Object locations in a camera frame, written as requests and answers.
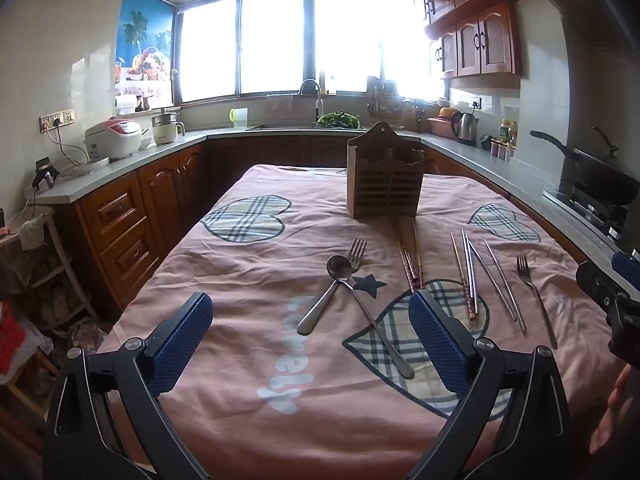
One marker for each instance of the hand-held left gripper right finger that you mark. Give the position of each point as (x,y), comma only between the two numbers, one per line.
(440,345)

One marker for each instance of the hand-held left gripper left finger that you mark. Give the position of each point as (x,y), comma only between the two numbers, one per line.
(182,342)

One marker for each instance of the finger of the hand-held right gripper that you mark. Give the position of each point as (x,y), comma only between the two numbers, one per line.
(597,285)
(627,267)

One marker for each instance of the patterned chopsticks pair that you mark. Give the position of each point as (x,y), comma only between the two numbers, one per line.
(462,275)

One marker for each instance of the wooden utensil holder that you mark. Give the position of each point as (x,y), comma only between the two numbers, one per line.
(385,180)

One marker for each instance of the person's right hand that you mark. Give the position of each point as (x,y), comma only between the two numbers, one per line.
(622,415)

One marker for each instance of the metal fork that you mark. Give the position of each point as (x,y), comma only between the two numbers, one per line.
(535,295)
(380,327)

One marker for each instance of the gas stove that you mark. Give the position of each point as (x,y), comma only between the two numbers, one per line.
(595,210)

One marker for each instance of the metal chopstick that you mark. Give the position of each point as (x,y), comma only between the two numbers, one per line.
(504,285)
(491,280)
(467,270)
(472,282)

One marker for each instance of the black wok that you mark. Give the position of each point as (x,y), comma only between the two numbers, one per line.
(605,175)

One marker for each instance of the pink plaid-heart tablecloth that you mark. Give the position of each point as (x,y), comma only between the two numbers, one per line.
(280,280)

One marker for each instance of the metal spoon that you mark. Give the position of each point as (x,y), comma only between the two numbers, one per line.
(339,266)

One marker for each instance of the wooden base cabinets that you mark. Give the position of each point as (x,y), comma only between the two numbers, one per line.
(120,220)

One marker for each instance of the wooden storage rack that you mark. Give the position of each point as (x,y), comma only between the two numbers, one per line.
(57,260)

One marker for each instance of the red label bottle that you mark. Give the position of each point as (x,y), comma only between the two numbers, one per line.
(513,134)

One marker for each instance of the red plastic basket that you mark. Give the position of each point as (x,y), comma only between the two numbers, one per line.
(9,337)

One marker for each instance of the yellow-green bottle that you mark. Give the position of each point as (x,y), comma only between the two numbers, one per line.
(505,131)

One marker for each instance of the dark green cup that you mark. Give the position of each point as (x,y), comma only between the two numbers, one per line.
(486,141)

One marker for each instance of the white rag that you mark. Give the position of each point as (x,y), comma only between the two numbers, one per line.
(32,232)

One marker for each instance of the grey kitchen countertop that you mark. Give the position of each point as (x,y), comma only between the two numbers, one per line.
(165,149)

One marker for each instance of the white plate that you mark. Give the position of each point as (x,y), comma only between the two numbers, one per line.
(92,165)

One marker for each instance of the small white bowl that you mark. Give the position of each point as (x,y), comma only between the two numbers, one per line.
(146,142)

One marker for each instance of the steel electric kettle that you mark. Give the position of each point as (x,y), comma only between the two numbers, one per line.
(467,127)

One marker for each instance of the white electric pot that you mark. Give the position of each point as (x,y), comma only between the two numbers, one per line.
(167,132)

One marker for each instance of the white and red rice cooker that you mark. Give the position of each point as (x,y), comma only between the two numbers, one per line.
(112,137)

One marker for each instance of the pink plastic basin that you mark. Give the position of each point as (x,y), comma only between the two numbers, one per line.
(440,127)

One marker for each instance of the small black device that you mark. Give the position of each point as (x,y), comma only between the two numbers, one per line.
(45,172)

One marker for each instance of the orange bowl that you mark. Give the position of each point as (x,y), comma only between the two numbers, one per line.
(445,111)

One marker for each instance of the paper towel roll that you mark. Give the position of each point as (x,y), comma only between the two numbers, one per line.
(126,105)

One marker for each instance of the green leafy vegetables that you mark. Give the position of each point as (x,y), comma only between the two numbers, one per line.
(337,120)

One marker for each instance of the metal dish rack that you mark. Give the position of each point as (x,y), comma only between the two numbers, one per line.
(382,100)

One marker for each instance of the curved metal faucet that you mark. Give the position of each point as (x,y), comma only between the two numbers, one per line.
(319,107)

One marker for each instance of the bottles on window sill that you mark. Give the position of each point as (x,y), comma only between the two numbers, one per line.
(326,84)

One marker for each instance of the large kitchen window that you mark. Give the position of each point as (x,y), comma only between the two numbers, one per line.
(270,40)

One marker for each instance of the wall socket with plug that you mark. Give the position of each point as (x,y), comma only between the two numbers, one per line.
(475,102)

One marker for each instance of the wall outlet strip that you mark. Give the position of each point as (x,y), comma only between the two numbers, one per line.
(57,119)

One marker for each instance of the wooden wall cabinets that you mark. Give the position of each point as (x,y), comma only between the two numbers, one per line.
(485,35)

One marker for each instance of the beach and fruit wall poster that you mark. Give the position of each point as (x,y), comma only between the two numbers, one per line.
(142,35)

